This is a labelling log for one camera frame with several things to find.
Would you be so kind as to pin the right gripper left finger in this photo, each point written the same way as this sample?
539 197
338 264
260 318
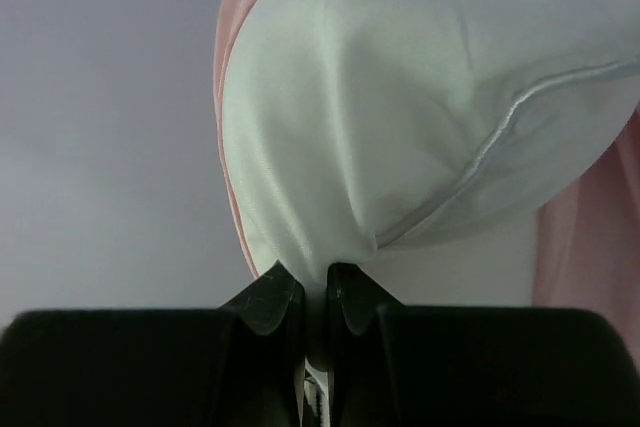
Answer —
241 364

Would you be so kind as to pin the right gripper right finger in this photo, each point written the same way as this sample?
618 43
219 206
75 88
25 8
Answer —
398 365

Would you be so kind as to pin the pink and blue Frozen pillowcase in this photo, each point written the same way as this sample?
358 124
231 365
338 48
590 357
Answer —
590 227

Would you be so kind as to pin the white pillow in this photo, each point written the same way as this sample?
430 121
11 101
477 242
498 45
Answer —
400 107

